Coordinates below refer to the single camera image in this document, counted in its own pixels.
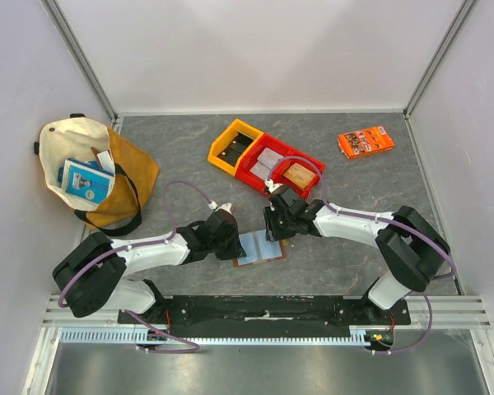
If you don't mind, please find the brown leather card holder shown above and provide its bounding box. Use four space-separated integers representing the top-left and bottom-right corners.
233 230 287 268

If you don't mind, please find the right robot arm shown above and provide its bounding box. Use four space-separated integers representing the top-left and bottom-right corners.
263 184 456 324

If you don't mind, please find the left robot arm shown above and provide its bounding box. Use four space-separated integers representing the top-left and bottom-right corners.
53 203 245 323

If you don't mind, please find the gold card stack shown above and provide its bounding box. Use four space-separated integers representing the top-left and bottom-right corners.
283 163 315 190

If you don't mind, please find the red bin with gold cards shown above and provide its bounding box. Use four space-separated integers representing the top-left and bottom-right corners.
266 150 326 198

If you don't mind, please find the red bin with silver cards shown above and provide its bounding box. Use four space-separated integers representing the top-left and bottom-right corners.
235 133 295 195

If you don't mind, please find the silver card stack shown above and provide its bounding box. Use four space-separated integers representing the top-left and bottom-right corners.
249 147 283 180

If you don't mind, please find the black card stack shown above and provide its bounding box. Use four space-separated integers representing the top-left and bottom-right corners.
218 132 254 166

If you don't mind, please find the orange printed box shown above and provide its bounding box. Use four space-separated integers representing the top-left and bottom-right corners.
337 125 395 160

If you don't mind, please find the yellow plastic bin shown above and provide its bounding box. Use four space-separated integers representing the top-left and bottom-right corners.
207 118 264 176

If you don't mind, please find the blue and white booklet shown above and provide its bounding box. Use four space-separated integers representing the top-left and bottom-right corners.
61 158 114 204

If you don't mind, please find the white and tan tote bag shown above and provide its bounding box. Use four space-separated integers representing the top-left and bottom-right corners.
34 114 160 237

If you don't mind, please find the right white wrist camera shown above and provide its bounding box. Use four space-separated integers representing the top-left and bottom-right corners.
264 179 282 195

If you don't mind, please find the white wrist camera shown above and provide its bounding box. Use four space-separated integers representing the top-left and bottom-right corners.
207 201 235 215
264 179 282 195

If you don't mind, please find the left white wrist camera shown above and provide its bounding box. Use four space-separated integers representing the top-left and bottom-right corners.
207 201 235 215

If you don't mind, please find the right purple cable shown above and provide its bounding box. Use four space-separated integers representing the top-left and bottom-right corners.
265 156 458 356

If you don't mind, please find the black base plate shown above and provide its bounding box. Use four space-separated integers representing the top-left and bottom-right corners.
139 295 411 328

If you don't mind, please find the aluminium frame rail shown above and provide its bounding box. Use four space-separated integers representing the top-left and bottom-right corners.
43 295 490 347

